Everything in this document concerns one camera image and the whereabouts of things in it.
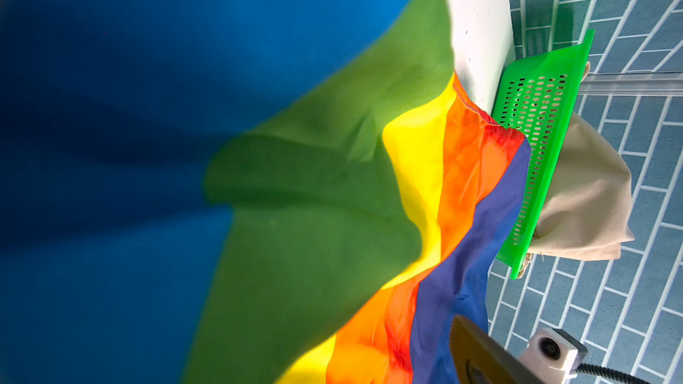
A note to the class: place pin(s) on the beige shorts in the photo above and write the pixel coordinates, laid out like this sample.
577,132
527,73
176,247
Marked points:
589,203

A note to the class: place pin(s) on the aluminium corner post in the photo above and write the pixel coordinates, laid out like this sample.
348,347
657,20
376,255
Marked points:
633,84

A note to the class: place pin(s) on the green plastic basket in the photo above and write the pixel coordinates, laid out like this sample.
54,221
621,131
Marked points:
536,97

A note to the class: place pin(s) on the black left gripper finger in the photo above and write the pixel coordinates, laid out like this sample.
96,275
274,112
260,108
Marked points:
479,359

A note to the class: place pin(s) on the rainbow striped shorts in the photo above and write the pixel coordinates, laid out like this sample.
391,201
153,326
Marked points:
244,191

